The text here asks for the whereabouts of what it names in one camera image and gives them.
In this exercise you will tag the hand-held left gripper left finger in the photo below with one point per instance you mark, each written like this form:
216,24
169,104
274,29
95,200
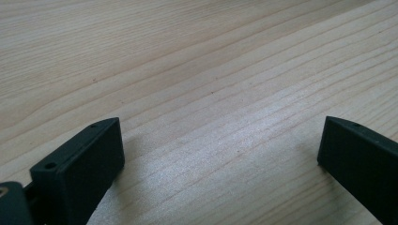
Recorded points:
78,175

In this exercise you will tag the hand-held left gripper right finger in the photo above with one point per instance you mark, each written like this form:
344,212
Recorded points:
363,165

